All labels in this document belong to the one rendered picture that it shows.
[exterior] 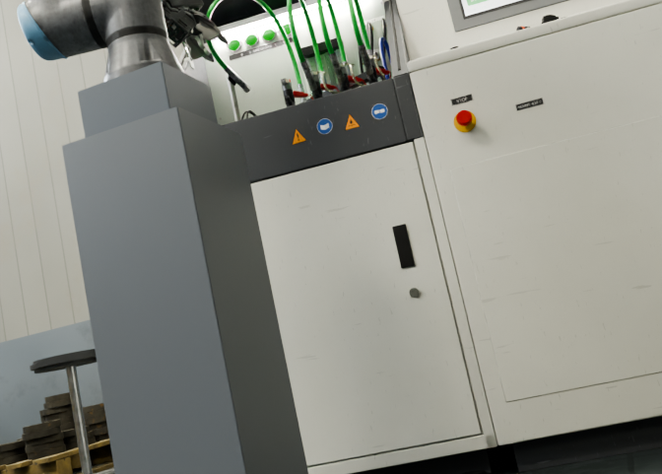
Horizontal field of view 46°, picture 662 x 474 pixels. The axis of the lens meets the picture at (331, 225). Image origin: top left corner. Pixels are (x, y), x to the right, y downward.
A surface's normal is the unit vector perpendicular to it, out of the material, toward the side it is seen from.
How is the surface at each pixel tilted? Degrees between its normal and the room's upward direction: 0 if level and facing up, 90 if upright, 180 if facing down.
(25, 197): 90
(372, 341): 90
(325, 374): 90
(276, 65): 90
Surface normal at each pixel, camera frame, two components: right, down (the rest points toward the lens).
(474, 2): -0.25, -0.34
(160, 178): -0.33, -0.08
